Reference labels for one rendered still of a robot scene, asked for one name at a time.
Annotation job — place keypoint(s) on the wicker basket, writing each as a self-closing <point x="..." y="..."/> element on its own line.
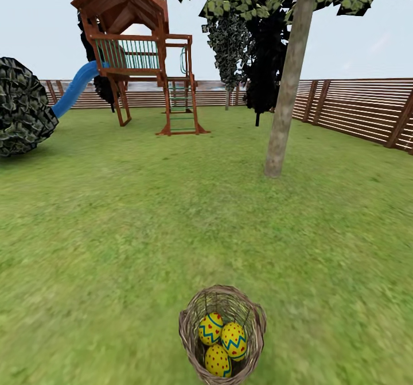
<point x="189" y="322"/>

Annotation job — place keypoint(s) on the easter egg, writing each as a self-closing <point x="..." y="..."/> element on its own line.
<point x="210" y="328"/>
<point x="234" y="340"/>
<point x="217" y="361"/>

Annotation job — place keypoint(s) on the bush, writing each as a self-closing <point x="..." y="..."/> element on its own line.
<point x="25" y="118"/>

